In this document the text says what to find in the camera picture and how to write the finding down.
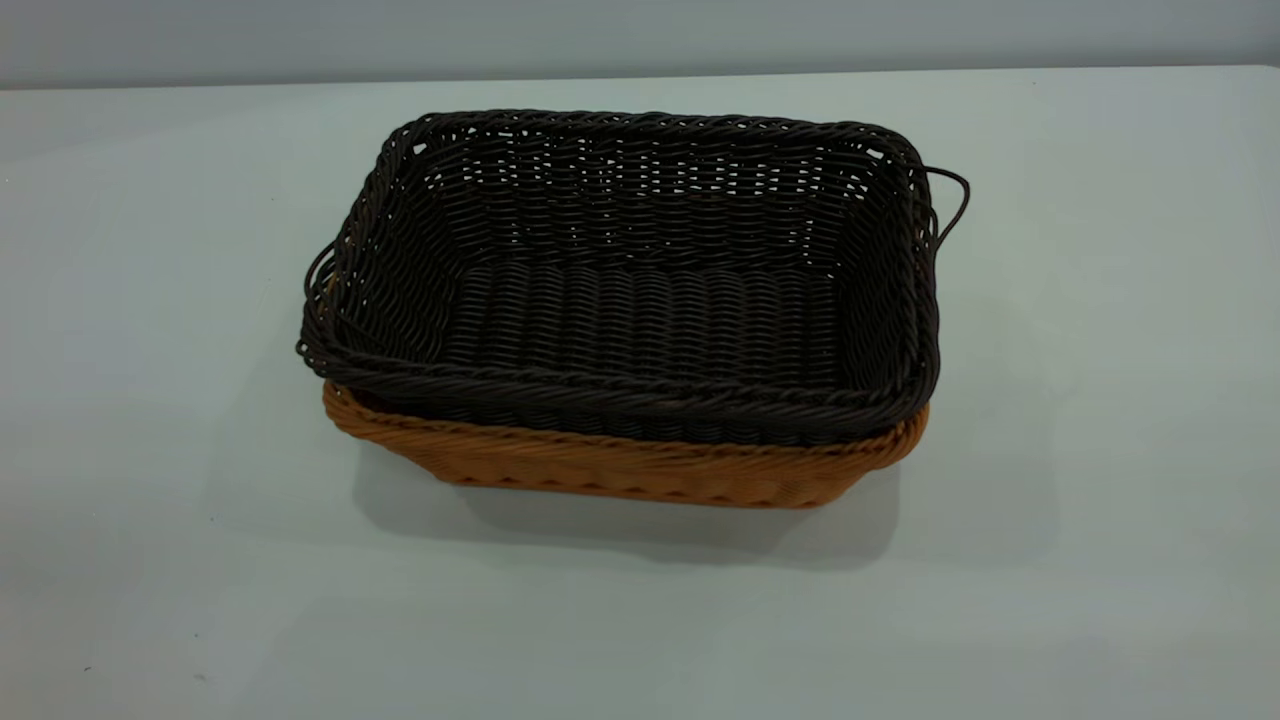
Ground dark brown wicker basket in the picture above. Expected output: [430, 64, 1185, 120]
[296, 108, 971, 448]

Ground orange-brown wicker basket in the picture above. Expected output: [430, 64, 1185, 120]
[322, 380, 931, 510]

